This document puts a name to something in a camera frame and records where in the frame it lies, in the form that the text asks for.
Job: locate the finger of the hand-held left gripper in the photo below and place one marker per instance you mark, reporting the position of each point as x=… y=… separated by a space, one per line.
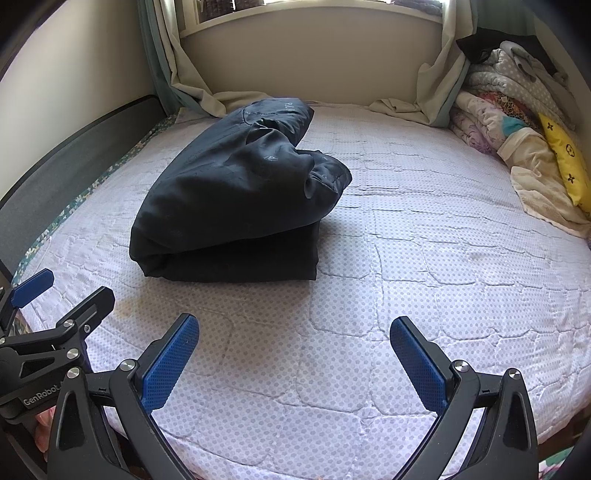
x=92 y=304
x=32 y=287

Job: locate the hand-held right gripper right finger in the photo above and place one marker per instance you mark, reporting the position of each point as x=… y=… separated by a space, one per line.
x=418 y=364

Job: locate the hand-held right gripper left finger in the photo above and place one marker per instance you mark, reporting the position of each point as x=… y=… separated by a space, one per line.
x=171 y=364

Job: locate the dark navy coat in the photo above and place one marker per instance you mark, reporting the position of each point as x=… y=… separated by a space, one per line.
x=221 y=194

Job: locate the white quilted bed mattress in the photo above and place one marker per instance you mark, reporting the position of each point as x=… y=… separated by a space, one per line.
x=415 y=277

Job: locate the teal floral bed sheet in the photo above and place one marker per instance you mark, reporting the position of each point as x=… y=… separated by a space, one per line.
x=92 y=184

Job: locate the green pink colourful cloth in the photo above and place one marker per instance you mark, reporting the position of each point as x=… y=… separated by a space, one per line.
x=554 y=467

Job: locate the cream cloth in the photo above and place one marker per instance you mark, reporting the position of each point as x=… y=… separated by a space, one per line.
x=535 y=184

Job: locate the beige curtain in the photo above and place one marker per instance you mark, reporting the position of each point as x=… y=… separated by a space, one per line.
x=438 y=92
x=198 y=87

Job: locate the purple floral quilt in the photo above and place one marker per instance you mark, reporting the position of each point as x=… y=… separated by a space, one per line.
x=475 y=124

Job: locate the yellow patterned pillow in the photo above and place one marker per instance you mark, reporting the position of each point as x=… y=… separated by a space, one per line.
x=568 y=157

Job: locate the teal curtain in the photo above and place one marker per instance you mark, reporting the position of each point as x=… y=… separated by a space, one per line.
x=154 y=55

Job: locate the grey dotted blanket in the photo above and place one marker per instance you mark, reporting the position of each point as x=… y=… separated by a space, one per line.
x=503 y=85

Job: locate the grey garment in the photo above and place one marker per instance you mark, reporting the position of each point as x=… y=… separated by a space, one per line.
x=521 y=55

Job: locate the black garment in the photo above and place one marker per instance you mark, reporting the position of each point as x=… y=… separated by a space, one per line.
x=480 y=44

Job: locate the dark textured flat object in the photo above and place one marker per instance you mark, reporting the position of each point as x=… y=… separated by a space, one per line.
x=415 y=3

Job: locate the window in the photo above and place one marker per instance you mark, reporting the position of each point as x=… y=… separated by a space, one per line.
x=323 y=2

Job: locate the dark grey bed frame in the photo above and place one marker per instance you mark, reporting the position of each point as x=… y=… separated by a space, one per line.
x=69 y=157

